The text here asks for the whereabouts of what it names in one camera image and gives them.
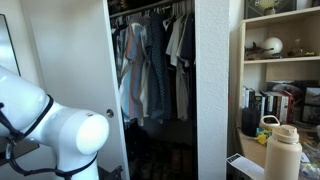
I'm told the dark checked shirt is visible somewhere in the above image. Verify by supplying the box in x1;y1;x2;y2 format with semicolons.
110;16;128;88

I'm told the wooden desk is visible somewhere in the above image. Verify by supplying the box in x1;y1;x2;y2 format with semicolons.
235;127;320;180

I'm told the cream handled container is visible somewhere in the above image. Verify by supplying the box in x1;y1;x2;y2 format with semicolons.
258;114;281;132

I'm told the wooden bookshelf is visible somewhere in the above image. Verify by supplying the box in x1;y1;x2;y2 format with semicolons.
234;5;320;129

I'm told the large cream insulated bottle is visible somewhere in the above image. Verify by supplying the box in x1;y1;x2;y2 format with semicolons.
263;124;304;180

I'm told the yellow green packet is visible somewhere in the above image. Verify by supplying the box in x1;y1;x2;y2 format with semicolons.
254;128;274;147

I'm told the black-spine book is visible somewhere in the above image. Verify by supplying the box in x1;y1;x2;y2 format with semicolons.
249;88;257;109

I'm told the light grey shirt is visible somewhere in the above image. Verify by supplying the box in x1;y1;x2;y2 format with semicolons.
139;23;151;118

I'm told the small glass bottle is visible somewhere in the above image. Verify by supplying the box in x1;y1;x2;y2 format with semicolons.
288;38;306;58

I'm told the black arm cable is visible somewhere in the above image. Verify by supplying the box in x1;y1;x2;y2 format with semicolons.
0;94;100;180

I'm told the blue orange striped shirt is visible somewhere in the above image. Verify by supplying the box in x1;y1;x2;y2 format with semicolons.
119;21;149;128

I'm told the red-spine book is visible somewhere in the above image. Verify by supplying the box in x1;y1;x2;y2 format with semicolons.
283;89;295;124

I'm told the white plastic hanger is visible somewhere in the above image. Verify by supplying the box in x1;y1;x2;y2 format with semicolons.
161;14;176;32

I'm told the white globe ornament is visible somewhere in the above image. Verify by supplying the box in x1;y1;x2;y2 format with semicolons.
261;36;284;56

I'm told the framed picture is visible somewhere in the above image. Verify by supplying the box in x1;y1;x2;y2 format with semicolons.
244;0;298;19

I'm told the dark shark figurine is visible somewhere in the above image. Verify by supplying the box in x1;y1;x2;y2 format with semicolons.
244;41;275;61

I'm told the crumpled plastic bag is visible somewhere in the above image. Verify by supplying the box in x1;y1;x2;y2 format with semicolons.
299;139;320;180

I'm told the closet hanging rod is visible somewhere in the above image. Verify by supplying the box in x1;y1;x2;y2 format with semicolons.
109;0;196;18

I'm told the white sliding closet door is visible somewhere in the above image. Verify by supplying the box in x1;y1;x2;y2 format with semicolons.
19;0;131;180

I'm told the black cylindrical speaker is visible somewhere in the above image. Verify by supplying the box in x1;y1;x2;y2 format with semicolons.
241;107;262;138

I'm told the dark blue white-patterned shirt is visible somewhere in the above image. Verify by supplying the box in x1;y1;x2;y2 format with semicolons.
146;12;173;124

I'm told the dark navy shirt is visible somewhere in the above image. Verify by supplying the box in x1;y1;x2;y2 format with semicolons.
179;12;197;69

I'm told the white-spine book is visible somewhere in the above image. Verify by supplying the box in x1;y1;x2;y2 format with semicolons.
242;85;250;109
278;94;288;124

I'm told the white paper card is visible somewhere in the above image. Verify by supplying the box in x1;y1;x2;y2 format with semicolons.
226;153;266;180

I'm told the large illustrated book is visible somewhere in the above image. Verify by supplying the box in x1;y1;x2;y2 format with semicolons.
265;79;320;98

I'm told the grey framed wall panel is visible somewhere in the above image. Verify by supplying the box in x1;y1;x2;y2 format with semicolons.
0;13;40;167

